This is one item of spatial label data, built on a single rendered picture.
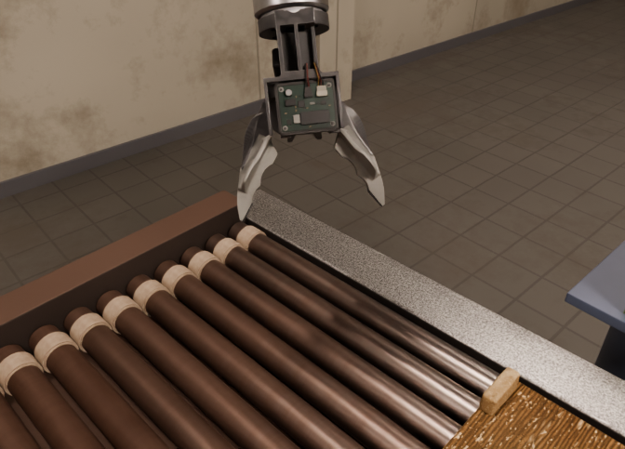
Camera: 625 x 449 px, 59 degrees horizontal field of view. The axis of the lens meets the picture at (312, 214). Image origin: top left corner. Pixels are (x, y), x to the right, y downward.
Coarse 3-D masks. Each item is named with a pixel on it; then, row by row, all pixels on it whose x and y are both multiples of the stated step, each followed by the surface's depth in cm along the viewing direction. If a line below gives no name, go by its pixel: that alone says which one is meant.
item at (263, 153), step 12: (264, 144) 56; (252, 156) 58; (264, 156) 58; (240, 168) 58; (252, 168) 54; (264, 168) 58; (240, 180) 58; (252, 180) 58; (240, 192) 58; (252, 192) 58; (240, 204) 58; (252, 204) 58; (240, 216) 58
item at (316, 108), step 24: (264, 24) 53; (288, 24) 51; (312, 24) 52; (288, 48) 53; (312, 48) 52; (288, 72) 51; (312, 72) 51; (336, 72) 51; (288, 96) 51; (312, 96) 52; (336, 96) 52; (288, 120) 52; (312, 120) 51; (336, 120) 52
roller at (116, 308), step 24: (120, 312) 79; (144, 336) 75; (168, 336) 76; (168, 360) 72; (192, 360) 72; (192, 384) 69; (216, 384) 68; (216, 408) 66; (240, 408) 65; (240, 432) 63; (264, 432) 63
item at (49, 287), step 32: (224, 192) 100; (160, 224) 92; (192, 224) 92; (224, 224) 96; (96, 256) 85; (128, 256) 85; (160, 256) 88; (32, 288) 78; (64, 288) 78; (96, 288) 81; (0, 320) 73; (32, 320) 76; (32, 352) 78
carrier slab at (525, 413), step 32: (480, 416) 62; (512, 416) 62; (544, 416) 62; (576, 416) 62; (448, 448) 59; (480, 448) 59; (512, 448) 59; (544, 448) 59; (576, 448) 59; (608, 448) 59
